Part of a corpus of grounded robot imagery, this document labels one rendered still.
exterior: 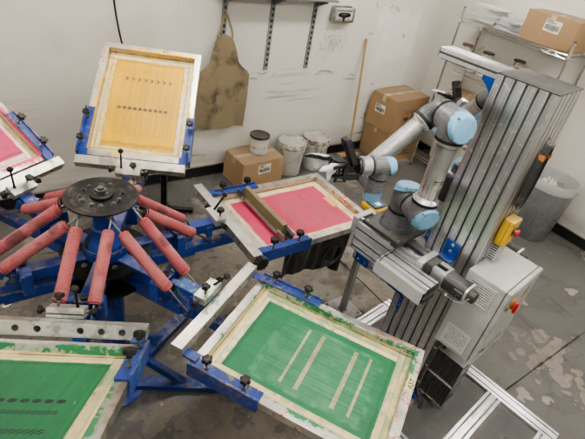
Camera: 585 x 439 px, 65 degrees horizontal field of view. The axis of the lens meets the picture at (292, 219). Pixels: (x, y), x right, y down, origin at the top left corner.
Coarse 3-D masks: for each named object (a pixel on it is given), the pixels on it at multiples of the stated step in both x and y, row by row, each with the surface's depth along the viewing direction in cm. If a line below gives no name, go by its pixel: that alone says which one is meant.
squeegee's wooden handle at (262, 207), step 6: (246, 186) 264; (246, 192) 263; (252, 192) 260; (246, 198) 265; (252, 198) 259; (258, 198) 256; (252, 204) 260; (258, 204) 255; (264, 204) 252; (258, 210) 257; (264, 210) 251; (270, 210) 248; (264, 216) 253; (270, 216) 247; (276, 216) 244; (270, 222) 249; (276, 222) 243; (282, 222) 241; (276, 228) 245; (282, 228) 240
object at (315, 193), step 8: (280, 192) 285; (288, 192) 286; (296, 192) 288; (304, 192) 289; (312, 192) 291; (320, 192) 293; (264, 200) 274; (320, 200) 285; (240, 208) 264; (248, 208) 265; (272, 208) 269; (240, 216) 257; (248, 216) 258; (256, 216) 260
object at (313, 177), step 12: (288, 180) 291; (300, 180) 296; (312, 180) 302; (324, 180) 299; (336, 192) 289; (348, 204) 281; (240, 228) 242; (336, 228) 257; (348, 228) 259; (252, 240) 235; (312, 240) 245; (324, 240) 252
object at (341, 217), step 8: (328, 208) 279; (336, 208) 280; (280, 216) 264; (336, 216) 273; (344, 216) 275; (256, 224) 254; (264, 224) 255; (288, 224) 259; (320, 224) 264; (328, 224) 265; (336, 224) 266; (256, 232) 248; (264, 232) 249; (272, 232) 250; (312, 232) 256; (264, 240) 243; (280, 240) 245
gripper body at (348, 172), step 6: (336, 156) 173; (330, 162) 173; (342, 162) 168; (348, 162) 170; (360, 162) 172; (348, 168) 173; (354, 168) 176; (360, 168) 172; (336, 174) 171; (342, 174) 172; (348, 174) 174; (354, 174) 174; (342, 180) 172
